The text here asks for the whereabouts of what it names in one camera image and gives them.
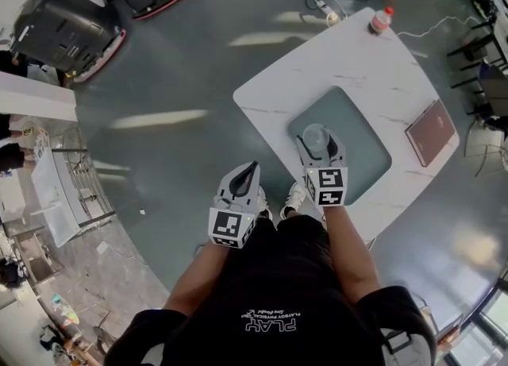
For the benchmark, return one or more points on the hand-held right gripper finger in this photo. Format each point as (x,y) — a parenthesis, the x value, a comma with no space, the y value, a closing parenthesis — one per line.
(337,152)
(305,158)

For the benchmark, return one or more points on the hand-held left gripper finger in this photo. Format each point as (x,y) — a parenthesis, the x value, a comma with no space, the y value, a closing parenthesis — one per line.
(252,193)
(228,187)

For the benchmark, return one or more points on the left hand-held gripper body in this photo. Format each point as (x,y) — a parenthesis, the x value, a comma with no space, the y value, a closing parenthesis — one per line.
(228,225)

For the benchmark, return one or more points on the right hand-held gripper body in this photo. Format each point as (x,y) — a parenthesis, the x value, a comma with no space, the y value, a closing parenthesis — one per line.
(329,186)

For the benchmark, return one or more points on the clear plastic cup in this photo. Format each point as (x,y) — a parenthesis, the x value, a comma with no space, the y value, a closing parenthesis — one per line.
(315,138)

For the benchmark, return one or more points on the grey-green table mat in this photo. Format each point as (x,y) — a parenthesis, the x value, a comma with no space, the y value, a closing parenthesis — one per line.
(361,138)

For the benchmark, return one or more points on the person's left forearm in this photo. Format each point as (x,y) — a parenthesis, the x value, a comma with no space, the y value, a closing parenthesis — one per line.
(202,277)

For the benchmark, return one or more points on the person's right forearm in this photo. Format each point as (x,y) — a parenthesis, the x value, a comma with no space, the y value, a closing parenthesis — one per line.
(351,257)

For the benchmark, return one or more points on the person's left white shoe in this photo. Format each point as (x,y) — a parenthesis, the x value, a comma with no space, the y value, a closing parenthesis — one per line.
(262,203)

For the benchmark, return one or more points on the person's white shoe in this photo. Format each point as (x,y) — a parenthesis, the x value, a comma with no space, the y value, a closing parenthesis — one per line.
(294,197)
(262,203)

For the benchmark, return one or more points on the person's right white shoe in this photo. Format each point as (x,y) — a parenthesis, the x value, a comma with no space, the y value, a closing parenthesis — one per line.
(294,197)

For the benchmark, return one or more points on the person's black printed shirt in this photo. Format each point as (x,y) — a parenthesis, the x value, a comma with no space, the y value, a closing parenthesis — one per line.
(278,285)

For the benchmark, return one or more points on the white marble table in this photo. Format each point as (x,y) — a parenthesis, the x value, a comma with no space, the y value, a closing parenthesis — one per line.
(349,58)

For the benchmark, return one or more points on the brown hardcover book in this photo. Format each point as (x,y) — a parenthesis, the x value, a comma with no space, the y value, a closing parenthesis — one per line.
(432,134)

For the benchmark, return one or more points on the white power adapter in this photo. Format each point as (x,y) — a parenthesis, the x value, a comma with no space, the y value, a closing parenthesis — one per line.
(102,247)

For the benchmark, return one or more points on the red-capped drink bottle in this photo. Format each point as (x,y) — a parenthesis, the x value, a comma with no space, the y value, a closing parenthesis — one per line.
(380,22)

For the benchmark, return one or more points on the white power strip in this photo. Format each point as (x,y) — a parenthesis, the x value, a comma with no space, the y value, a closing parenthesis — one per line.
(326,9)

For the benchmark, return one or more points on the dark office chair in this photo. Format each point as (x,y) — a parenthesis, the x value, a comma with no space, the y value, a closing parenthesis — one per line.
(494,86)

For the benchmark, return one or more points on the white counter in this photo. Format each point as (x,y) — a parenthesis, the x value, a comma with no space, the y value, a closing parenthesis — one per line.
(35,96)

